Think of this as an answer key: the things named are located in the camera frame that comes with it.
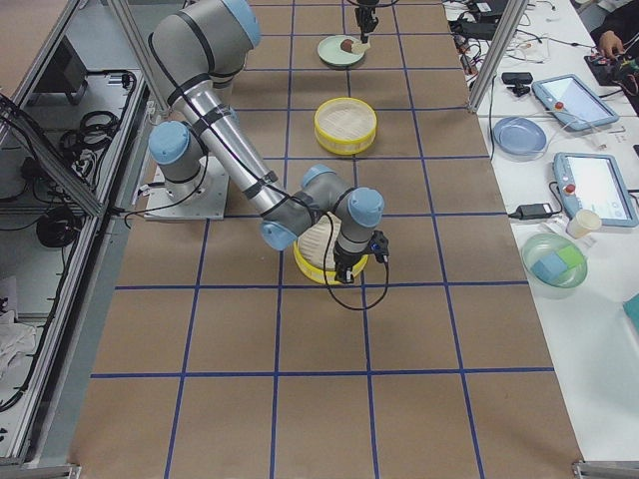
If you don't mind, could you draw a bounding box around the beige bun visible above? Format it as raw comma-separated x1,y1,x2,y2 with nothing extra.
351,40,370,55

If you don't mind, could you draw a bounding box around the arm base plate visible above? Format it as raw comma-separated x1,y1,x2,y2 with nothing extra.
144,155,229,221

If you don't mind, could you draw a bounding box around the paper cup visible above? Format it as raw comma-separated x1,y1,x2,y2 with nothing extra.
566,209,602,239

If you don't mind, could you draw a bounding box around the black power adapter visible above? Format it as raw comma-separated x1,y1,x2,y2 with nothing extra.
508,203,562,221

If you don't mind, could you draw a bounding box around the blue plate on desk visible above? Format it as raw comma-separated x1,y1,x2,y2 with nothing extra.
492,117,547,160

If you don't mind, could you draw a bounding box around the aluminium frame post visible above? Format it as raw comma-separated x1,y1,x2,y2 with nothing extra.
467,0,528,114

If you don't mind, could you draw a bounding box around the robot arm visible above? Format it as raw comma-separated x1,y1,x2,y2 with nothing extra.
148,1,388,283

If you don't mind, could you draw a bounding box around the black webcam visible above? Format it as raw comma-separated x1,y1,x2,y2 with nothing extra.
501,72,533,98

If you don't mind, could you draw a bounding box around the person hand at desk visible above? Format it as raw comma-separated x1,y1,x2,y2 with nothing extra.
598,30,625,59

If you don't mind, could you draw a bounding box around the green bowl with sponges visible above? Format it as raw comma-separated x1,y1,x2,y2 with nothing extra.
520,233,588,298

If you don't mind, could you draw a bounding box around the brown bun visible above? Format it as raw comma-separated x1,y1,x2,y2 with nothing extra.
340,39,352,53

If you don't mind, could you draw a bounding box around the teach pendant tablet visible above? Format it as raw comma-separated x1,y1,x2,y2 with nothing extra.
552,153,638,228
531,74,619,131

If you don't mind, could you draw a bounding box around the teach pendant tablet upper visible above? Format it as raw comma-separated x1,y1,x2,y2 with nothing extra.
531,74,619,131

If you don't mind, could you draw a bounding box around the yellow steamer basket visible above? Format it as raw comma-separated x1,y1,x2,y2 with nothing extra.
294,214,341,285
314,97,377,156

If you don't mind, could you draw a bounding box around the mint green plate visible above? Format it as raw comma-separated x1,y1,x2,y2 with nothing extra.
317,35,365,68

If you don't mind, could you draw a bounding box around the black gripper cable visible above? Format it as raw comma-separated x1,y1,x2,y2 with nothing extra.
322,212,391,311

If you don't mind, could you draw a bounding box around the teach pendant tablet lower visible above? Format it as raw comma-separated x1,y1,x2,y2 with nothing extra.
552,153,638,228

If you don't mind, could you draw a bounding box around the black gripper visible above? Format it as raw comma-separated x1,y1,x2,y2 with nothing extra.
354,5,378,45
333,243,366,284

